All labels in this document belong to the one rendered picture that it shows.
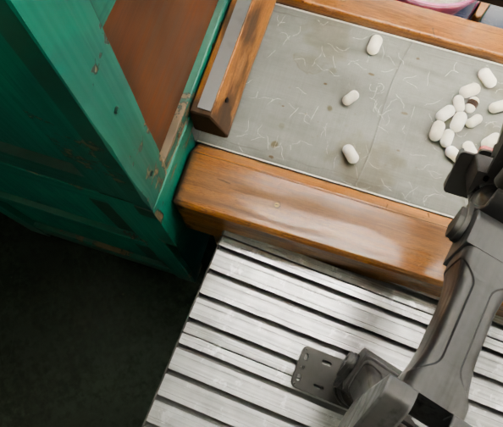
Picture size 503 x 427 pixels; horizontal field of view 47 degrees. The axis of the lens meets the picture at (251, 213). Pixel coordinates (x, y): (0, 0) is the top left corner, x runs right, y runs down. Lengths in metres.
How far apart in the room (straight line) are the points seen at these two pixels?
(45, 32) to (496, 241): 0.49
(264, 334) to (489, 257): 0.46
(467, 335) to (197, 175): 0.52
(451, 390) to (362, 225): 0.42
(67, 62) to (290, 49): 0.63
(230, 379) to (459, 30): 0.72
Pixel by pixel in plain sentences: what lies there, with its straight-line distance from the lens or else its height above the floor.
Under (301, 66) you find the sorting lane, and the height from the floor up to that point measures 0.74.
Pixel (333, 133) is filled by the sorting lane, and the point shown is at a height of 0.74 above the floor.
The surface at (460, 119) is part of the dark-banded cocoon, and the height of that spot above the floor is 0.76.
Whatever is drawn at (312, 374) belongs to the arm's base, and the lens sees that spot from 0.98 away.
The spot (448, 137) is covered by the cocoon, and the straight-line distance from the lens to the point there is 1.02.
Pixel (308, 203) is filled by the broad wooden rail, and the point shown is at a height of 0.76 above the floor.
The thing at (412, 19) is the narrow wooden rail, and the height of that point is 0.76.
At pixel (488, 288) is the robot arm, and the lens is 0.64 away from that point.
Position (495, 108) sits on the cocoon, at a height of 0.76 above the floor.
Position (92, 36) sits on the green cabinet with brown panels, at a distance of 0.53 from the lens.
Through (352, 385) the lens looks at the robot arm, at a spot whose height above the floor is 0.84.
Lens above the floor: 1.66
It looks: 75 degrees down
